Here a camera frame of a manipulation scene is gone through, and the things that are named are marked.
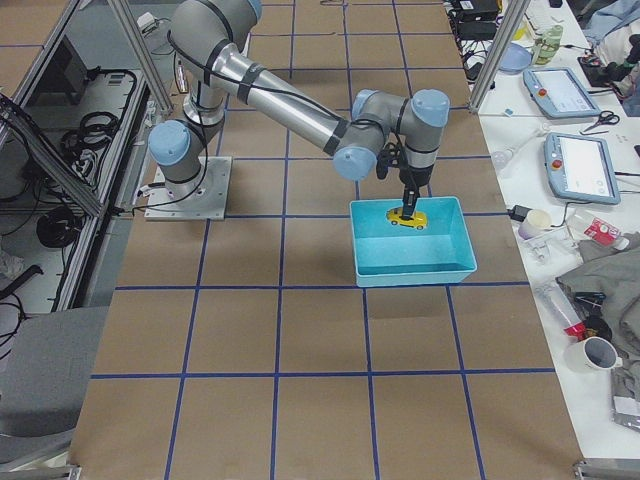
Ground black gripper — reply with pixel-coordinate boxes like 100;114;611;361
399;165;433;220

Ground yellow beetle toy car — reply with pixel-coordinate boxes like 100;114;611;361
386;207;428;230

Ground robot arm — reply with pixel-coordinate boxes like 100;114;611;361
149;1;450;220

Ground turquoise plastic bin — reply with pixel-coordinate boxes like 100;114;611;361
350;196;477;287

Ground near teach pendant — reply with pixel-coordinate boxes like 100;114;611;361
543;133;621;205

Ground teach pendant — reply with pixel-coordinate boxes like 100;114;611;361
522;68;601;119
543;133;621;205

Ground far teach pendant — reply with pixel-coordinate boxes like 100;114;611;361
522;68;601;119

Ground black scissors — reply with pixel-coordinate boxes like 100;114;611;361
580;110;620;135

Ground grey cloth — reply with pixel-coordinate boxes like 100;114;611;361
555;239;640;361

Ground white mug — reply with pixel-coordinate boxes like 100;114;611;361
564;337;623;373

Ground grey chair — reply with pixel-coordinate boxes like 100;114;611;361
1;306;108;471

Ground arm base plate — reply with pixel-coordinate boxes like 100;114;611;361
144;156;233;221

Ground aluminium frame post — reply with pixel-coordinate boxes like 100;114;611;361
468;0;530;114

